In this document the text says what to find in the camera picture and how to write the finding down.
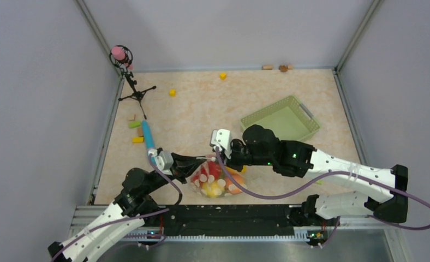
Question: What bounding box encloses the brown wooden piece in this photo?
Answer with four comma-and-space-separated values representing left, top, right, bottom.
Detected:
278, 65, 289, 73

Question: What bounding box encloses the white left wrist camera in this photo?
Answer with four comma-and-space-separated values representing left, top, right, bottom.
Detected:
147, 148, 174, 176

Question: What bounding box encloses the yellow block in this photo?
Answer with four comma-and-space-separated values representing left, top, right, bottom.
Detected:
132, 136, 145, 144

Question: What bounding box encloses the clear dotted zip top bag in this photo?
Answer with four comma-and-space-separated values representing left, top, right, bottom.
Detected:
188, 161, 243, 198

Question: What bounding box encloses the orange mango toy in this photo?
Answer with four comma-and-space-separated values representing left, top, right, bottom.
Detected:
201, 179, 226, 198

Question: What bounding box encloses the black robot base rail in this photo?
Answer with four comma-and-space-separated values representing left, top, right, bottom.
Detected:
138, 193, 341, 247

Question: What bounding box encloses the red bell pepper toy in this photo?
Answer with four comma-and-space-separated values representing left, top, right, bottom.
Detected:
190, 161, 222, 186

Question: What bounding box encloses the peach toy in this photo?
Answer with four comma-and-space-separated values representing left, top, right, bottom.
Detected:
224, 173, 247, 194

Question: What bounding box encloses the black tripod microphone stand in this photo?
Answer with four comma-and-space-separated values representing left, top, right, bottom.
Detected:
109, 45, 157, 120

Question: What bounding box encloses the green perforated plastic basket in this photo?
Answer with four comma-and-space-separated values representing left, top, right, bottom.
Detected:
240, 95, 321, 141

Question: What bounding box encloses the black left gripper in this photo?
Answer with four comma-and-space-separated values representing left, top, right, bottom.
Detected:
144, 151, 206, 194

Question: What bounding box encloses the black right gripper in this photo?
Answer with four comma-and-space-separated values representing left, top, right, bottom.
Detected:
216, 140, 274, 172

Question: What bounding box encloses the brown wooden block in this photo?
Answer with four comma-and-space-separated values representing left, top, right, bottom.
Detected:
136, 127, 144, 137

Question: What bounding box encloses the wooden cork piece left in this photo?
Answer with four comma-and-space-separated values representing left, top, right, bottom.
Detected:
262, 64, 273, 70

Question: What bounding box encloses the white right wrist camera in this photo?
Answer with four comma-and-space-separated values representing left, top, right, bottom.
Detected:
210, 129, 232, 159

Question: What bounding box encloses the green block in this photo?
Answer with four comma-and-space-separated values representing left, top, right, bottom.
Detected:
128, 121, 141, 129

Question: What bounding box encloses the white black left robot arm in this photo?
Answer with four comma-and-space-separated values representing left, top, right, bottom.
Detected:
48, 148, 209, 261

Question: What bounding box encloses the pink foam microphone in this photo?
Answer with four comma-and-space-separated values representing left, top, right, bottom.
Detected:
111, 46, 126, 61

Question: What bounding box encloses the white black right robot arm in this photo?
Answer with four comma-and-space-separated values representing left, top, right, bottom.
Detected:
216, 124, 408, 225

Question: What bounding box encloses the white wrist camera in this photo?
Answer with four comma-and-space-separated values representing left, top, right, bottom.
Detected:
147, 148, 174, 176
210, 129, 232, 159

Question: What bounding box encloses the blue cylinder toy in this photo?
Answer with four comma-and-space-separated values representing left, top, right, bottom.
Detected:
141, 120, 156, 157

